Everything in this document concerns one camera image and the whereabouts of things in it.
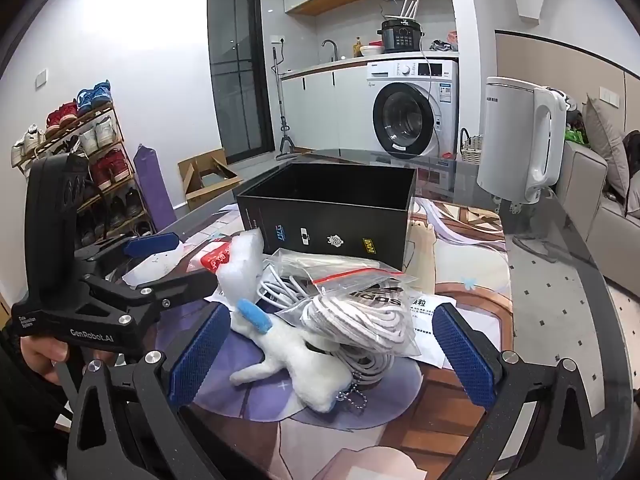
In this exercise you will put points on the person's left hand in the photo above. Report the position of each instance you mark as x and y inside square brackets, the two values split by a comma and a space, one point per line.
[37, 357]

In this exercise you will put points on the red and white packet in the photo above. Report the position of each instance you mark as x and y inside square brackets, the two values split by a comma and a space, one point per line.
[215, 257]

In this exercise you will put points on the black jacket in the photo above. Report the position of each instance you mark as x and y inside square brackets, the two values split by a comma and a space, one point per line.
[632, 160]

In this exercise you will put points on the white washing machine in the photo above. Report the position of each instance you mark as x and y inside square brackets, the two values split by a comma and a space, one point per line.
[405, 115]

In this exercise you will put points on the white router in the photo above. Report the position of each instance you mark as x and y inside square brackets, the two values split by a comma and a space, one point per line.
[402, 10]

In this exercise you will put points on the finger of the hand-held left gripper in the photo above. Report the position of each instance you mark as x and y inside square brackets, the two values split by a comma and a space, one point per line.
[175, 287]
[150, 245]

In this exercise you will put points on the purple yoga mat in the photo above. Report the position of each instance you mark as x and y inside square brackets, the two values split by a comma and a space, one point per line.
[152, 190]

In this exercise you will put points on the wicker basket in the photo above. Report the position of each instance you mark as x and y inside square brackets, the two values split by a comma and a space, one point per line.
[472, 152]

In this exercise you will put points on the white plush toy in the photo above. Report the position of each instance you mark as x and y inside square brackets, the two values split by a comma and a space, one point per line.
[300, 360]

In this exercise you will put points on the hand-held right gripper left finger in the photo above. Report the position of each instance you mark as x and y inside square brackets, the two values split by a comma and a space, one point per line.
[200, 355]

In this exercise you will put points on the printed desk mat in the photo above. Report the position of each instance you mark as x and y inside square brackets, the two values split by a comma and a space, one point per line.
[450, 260]

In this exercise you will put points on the white bowl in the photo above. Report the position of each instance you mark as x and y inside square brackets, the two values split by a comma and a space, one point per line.
[371, 50]

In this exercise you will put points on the black pressure cooker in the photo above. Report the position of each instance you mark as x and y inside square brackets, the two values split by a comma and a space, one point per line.
[402, 37]

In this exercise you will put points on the wooden shoe rack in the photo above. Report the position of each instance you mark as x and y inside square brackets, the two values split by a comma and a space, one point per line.
[95, 117]

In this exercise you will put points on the kitchen faucet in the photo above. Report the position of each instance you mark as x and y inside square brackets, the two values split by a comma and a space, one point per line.
[330, 47]

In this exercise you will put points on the white medicine packet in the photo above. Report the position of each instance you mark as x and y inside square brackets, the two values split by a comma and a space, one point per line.
[430, 330]

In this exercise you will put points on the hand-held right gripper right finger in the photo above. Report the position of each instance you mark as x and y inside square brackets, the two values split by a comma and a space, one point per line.
[462, 360]

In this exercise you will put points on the brown cardboard box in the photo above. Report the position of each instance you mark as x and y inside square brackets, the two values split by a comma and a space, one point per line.
[207, 175]

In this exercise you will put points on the grey sofa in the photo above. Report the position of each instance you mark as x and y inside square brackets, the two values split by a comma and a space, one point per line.
[615, 240]

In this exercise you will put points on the black cardboard box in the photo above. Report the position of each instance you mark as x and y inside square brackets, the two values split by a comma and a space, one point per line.
[325, 225]

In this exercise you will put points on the yellow bottle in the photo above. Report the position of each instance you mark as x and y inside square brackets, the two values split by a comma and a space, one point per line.
[358, 47]

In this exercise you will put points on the mop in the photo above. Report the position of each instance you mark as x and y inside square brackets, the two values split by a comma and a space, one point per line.
[285, 135]

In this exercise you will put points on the white electric kettle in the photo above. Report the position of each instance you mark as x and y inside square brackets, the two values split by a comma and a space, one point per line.
[505, 135]

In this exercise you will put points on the white kitchen counter cabinet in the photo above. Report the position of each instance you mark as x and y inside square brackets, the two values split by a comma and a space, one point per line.
[320, 105]

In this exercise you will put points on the dark glass door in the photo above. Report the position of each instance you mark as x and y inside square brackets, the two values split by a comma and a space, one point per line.
[240, 70]

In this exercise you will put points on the clothes pile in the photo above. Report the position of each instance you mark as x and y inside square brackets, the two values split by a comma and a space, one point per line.
[442, 46]

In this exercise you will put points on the person's left forearm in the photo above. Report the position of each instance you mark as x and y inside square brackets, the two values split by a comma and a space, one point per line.
[20, 410]

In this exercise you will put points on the wall switch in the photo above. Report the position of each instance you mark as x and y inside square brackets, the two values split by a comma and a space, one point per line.
[41, 78]
[607, 96]

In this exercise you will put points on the grey pillow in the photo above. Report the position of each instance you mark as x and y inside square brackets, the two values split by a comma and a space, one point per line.
[605, 145]

